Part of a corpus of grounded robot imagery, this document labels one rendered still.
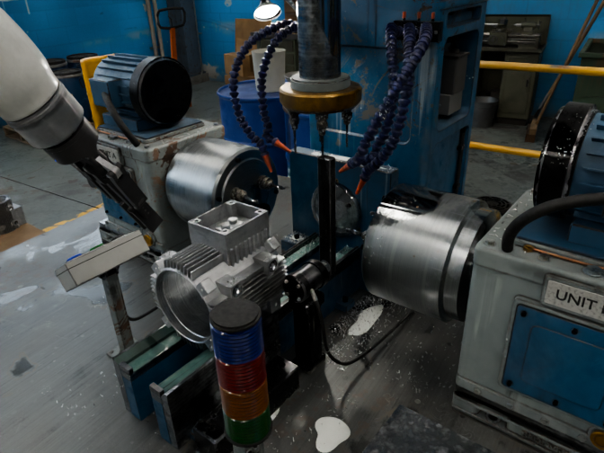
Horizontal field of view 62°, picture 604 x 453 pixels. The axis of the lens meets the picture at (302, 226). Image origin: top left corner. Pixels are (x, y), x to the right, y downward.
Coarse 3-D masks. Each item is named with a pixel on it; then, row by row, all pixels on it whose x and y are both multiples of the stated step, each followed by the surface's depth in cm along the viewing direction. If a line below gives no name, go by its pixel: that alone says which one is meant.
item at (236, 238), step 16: (224, 208) 102; (240, 208) 103; (256, 208) 100; (192, 224) 95; (208, 224) 100; (224, 224) 96; (240, 224) 98; (256, 224) 96; (192, 240) 97; (208, 240) 94; (224, 240) 91; (240, 240) 94; (256, 240) 98; (224, 256) 93; (240, 256) 95
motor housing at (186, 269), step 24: (168, 264) 91; (192, 264) 90; (216, 264) 92; (240, 264) 95; (168, 288) 99; (192, 288) 104; (264, 288) 97; (168, 312) 99; (192, 312) 102; (192, 336) 97
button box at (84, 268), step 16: (128, 240) 104; (144, 240) 107; (80, 256) 98; (96, 256) 99; (112, 256) 102; (128, 256) 104; (64, 272) 97; (80, 272) 97; (96, 272) 99; (64, 288) 100
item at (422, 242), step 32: (416, 192) 99; (448, 192) 99; (384, 224) 96; (416, 224) 93; (448, 224) 90; (480, 224) 90; (384, 256) 95; (416, 256) 92; (448, 256) 89; (384, 288) 99; (416, 288) 93; (448, 288) 90; (448, 320) 99
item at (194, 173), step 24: (192, 144) 133; (216, 144) 130; (240, 144) 131; (168, 168) 133; (192, 168) 127; (216, 168) 123; (240, 168) 126; (264, 168) 134; (168, 192) 134; (192, 192) 126; (216, 192) 122; (240, 192) 125; (264, 192) 136; (192, 216) 130
